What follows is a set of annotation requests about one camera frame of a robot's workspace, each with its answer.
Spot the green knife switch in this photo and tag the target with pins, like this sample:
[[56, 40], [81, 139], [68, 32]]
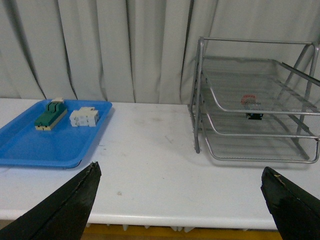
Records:
[[54, 112]]

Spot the blue plastic tray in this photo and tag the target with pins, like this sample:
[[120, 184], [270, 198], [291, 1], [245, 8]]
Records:
[[22, 145]]

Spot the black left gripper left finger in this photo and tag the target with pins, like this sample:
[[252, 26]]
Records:
[[63, 215]]

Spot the red emergency stop button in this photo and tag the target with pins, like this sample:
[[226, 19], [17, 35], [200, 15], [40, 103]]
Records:
[[249, 102]]

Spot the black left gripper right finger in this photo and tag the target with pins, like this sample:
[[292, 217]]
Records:
[[296, 212]]

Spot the white curtain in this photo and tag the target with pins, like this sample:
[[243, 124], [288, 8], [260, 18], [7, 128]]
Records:
[[136, 51]]

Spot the white circuit breaker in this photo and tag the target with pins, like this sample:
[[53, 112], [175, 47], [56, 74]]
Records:
[[85, 116]]

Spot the silver mesh tray rack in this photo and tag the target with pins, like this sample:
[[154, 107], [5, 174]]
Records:
[[290, 100]]

